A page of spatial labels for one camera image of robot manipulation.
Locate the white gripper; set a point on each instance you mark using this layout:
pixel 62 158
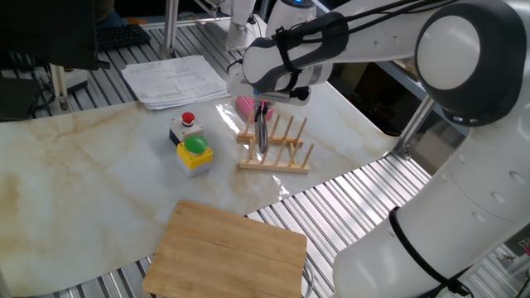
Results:
pixel 238 83

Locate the steel cleaver knife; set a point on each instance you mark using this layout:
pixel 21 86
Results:
pixel 262 140

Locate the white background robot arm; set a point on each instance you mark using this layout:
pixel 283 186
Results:
pixel 244 29

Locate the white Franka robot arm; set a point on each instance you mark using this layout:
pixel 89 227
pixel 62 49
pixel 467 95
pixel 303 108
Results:
pixel 476 198

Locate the wooden peg rack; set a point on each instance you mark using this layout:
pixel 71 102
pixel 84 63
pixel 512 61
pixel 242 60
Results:
pixel 273 166

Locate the pink plastic soap basket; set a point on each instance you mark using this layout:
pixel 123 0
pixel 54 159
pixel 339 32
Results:
pixel 244 105

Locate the red button grey box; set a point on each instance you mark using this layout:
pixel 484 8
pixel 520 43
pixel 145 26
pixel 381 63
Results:
pixel 184 130

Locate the green button yellow box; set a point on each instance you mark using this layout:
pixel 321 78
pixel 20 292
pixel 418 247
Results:
pixel 194 159

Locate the grey metal storage shelf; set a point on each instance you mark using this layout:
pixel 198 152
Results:
pixel 401 79

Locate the wooden cutting board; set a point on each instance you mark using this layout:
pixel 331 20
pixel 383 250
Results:
pixel 227 256

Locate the black computer keyboard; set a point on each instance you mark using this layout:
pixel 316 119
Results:
pixel 122 36

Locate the marble pattern table mat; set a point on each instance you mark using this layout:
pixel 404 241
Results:
pixel 83 207

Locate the black monitor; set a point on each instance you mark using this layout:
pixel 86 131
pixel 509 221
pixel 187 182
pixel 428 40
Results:
pixel 45 33

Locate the black equipment box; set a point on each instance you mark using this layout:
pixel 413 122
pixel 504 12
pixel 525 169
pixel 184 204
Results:
pixel 16 97

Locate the tall aluminium frame post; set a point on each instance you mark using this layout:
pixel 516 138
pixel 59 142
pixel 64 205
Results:
pixel 170 25

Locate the aluminium corner post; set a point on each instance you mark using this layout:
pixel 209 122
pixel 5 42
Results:
pixel 408 132

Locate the short aluminium post white base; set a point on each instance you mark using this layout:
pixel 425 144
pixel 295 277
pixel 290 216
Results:
pixel 58 87

